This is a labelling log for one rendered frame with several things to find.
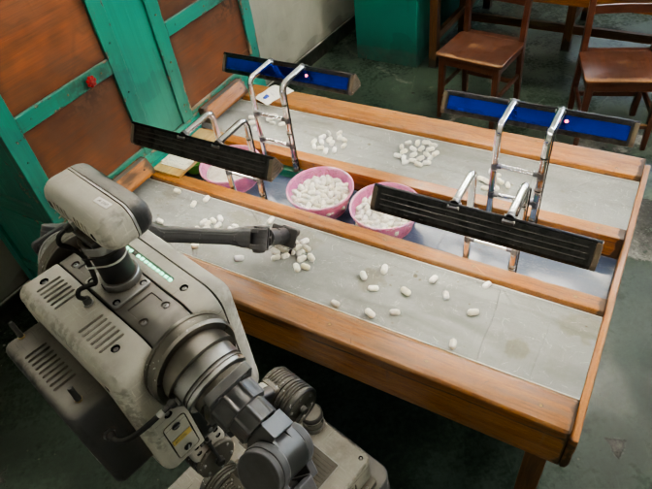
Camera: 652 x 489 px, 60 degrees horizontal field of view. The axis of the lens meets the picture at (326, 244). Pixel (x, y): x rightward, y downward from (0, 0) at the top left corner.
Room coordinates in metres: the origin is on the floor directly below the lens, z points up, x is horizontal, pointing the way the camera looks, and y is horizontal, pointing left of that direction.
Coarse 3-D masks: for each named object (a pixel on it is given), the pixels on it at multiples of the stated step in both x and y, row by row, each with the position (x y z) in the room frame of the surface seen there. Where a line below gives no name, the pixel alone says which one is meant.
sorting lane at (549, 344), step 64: (192, 192) 1.86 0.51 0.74; (192, 256) 1.48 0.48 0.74; (256, 256) 1.43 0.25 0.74; (320, 256) 1.38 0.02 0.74; (384, 256) 1.33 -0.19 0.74; (384, 320) 1.06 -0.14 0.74; (448, 320) 1.03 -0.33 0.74; (512, 320) 0.99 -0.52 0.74; (576, 320) 0.95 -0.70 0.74; (576, 384) 0.75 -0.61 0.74
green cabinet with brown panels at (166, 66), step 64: (0, 0) 1.82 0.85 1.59; (64, 0) 1.98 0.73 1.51; (128, 0) 2.19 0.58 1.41; (192, 0) 2.45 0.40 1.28; (0, 64) 1.74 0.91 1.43; (64, 64) 1.90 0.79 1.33; (128, 64) 2.10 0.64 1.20; (192, 64) 2.37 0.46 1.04; (0, 128) 1.64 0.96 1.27; (64, 128) 1.81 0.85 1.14; (128, 128) 2.02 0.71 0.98; (0, 192) 1.82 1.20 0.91
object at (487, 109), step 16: (448, 96) 1.70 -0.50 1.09; (464, 96) 1.68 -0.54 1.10; (480, 96) 1.65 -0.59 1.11; (448, 112) 1.68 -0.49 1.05; (464, 112) 1.65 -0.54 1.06; (480, 112) 1.62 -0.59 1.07; (496, 112) 1.60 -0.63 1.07; (512, 112) 1.57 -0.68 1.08; (528, 112) 1.54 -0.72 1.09; (544, 112) 1.52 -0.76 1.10; (576, 112) 1.47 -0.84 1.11; (544, 128) 1.49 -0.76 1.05; (560, 128) 1.47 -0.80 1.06; (576, 128) 1.44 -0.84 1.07; (592, 128) 1.42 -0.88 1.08; (608, 128) 1.40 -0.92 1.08; (624, 128) 1.38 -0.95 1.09; (624, 144) 1.35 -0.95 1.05
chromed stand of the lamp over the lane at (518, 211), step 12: (468, 180) 1.21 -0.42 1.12; (456, 192) 1.17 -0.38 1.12; (468, 192) 1.26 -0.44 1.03; (528, 192) 1.13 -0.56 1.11; (468, 204) 1.26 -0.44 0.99; (516, 204) 1.08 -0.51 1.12; (528, 204) 1.17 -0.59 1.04; (516, 216) 1.05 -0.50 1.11; (468, 240) 1.25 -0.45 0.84; (468, 252) 1.25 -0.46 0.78; (516, 252) 1.17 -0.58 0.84; (516, 264) 1.17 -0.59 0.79
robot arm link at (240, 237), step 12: (156, 228) 1.27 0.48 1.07; (168, 228) 1.28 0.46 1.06; (180, 228) 1.29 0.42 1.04; (192, 228) 1.30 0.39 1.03; (204, 228) 1.31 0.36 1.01; (216, 228) 1.33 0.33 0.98; (240, 228) 1.33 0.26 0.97; (252, 228) 1.33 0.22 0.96; (168, 240) 1.26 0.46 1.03; (180, 240) 1.26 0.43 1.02; (192, 240) 1.27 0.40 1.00; (204, 240) 1.28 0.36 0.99; (216, 240) 1.28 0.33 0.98; (228, 240) 1.29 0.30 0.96; (240, 240) 1.30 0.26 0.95; (252, 240) 1.32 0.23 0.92; (264, 240) 1.32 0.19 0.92
